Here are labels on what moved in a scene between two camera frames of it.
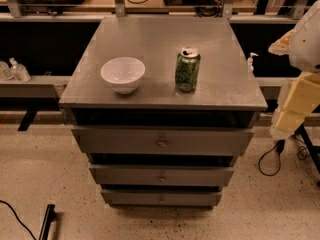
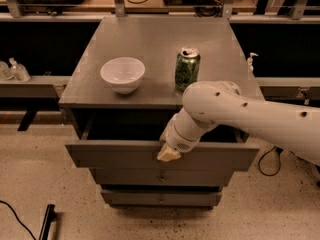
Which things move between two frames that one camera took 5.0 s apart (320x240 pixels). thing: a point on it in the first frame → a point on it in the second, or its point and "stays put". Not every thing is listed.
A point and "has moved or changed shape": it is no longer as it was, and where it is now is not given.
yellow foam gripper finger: (282, 45) → (165, 133)
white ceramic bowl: (122, 73) stays put
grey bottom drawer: (162, 198) stays put
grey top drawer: (161, 140) has moved or changed shape
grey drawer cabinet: (164, 106) stays put
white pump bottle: (250, 67) stays put
